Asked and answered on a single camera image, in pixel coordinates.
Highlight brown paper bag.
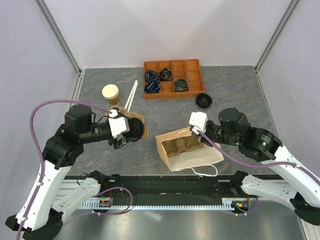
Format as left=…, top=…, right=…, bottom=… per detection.
left=155, top=127, right=224, bottom=177

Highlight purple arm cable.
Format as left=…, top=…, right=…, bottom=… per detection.
left=196, top=128, right=320, bottom=217
left=16, top=99, right=133, bottom=240

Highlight black rolled cloth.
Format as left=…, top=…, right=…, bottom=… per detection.
left=159, top=67, right=173, bottom=82

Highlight left white wrapped straw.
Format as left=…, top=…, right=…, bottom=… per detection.
left=124, top=80, right=139, bottom=112

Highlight right white wrapped straw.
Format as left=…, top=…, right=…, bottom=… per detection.
left=126, top=90, right=136, bottom=113

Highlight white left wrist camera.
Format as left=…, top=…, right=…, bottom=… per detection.
left=108, top=109, right=130, bottom=139

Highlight brown paper coffee cup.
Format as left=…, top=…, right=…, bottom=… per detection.
left=140, top=123, right=149, bottom=140

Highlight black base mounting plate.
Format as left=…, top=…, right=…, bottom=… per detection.
left=64, top=174, right=260, bottom=203

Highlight dark patterned rolled cloth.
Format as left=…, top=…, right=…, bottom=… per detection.
left=145, top=69, right=158, bottom=82

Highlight orange wooden compartment tray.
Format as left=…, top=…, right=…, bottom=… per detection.
left=143, top=59, right=205, bottom=100

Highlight blue striped rolled cloth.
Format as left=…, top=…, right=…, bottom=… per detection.
left=144, top=78, right=161, bottom=94

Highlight black plastic cup lid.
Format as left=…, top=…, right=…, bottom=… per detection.
left=124, top=118, right=145, bottom=142

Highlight pulp cardboard cup carrier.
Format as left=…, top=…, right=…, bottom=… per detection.
left=162, top=136, right=204, bottom=158

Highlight aluminium frame post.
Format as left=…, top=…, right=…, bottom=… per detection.
left=254, top=0, right=301, bottom=75
left=34, top=0, right=82, bottom=75

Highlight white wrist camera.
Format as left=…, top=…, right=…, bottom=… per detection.
left=188, top=111, right=208, bottom=135
left=108, top=109, right=130, bottom=139

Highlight blue yellow rolled cloth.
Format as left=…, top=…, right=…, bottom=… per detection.
left=173, top=78, right=189, bottom=92

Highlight stack of black lids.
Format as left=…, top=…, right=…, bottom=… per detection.
left=195, top=93, right=213, bottom=109

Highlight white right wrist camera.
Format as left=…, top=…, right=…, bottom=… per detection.
left=188, top=111, right=208, bottom=135

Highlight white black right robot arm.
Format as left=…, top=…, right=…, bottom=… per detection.
left=189, top=107, right=320, bottom=226

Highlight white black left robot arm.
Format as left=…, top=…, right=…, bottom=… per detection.
left=5, top=102, right=146, bottom=240

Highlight white wrapped straw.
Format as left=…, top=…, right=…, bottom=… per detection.
left=124, top=80, right=139, bottom=112
left=126, top=90, right=136, bottom=113

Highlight aluminium frame post right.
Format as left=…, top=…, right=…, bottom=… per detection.
left=254, top=0, right=301, bottom=75

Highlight aluminium frame post left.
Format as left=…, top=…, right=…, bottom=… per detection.
left=34, top=0, right=82, bottom=75

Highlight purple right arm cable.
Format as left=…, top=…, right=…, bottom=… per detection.
left=196, top=128, right=320, bottom=217

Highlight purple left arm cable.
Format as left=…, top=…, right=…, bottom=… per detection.
left=16, top=99, right=133, bottom=240

